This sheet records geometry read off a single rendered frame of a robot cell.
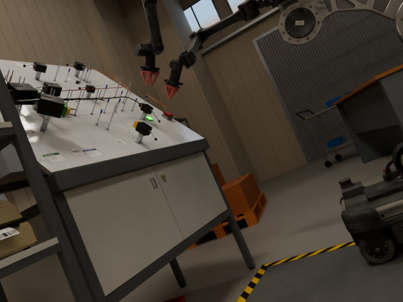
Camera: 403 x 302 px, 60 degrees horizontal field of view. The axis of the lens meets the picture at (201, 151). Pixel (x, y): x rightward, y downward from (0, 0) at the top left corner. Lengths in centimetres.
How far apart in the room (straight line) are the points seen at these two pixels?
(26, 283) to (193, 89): 601
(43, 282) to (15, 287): 18
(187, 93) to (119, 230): 594
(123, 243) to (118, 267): 10
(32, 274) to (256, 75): 712
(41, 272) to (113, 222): 31
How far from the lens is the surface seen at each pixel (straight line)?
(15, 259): 113
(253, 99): 807
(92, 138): 163
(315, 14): 182
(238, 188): 357
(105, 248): 138
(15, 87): 152
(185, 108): 722
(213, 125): 700
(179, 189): 184
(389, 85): 329
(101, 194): 144
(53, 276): 144
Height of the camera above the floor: 65
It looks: 4 degrees up
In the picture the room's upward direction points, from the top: 24 degrees counter-clockwise
